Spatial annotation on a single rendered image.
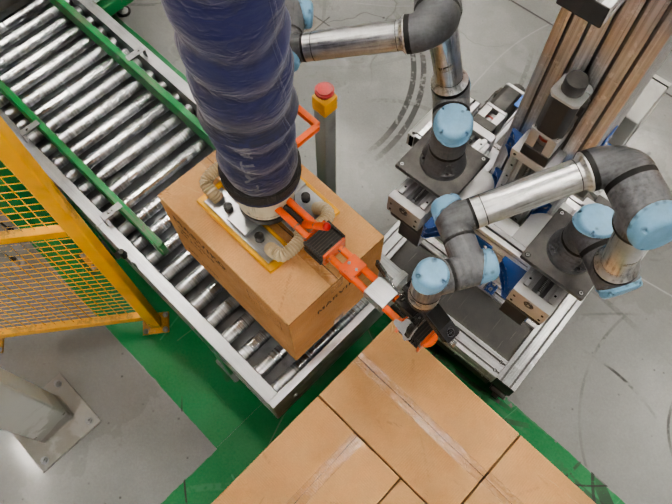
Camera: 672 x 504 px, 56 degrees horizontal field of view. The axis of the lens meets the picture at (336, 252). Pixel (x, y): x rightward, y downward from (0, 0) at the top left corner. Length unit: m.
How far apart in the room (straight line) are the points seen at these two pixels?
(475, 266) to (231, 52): 0.67
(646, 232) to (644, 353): 1.82
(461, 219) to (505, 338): 1.42
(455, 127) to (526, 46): 2.06
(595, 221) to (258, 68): 1.04
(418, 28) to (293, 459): 1.45
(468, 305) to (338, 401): 0.81
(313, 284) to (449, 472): 0.85
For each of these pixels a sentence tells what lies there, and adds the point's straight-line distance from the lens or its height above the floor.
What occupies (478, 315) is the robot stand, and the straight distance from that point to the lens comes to 2.82.
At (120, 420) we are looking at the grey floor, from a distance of 3.00.
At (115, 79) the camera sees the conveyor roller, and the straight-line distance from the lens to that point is 3.10.
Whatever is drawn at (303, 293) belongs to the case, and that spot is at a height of 1.09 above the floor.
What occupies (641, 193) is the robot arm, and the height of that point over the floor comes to 1.66.
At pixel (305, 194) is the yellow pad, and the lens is 1.93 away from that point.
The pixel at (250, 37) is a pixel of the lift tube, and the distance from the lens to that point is 1.22.
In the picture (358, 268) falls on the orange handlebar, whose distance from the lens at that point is 1.72.
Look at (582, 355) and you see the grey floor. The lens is 3.13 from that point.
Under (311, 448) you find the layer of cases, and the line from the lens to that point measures 2.29.
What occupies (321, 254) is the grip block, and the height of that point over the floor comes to 1.23.
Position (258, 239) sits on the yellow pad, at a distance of 1.88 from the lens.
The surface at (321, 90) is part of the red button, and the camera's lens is 2.27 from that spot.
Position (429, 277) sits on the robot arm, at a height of 1.57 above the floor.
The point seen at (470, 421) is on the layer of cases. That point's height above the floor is 0.54.
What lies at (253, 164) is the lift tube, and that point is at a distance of 1.56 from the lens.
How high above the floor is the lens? 2.82
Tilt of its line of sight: 66 degrees down
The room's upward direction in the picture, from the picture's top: straight up
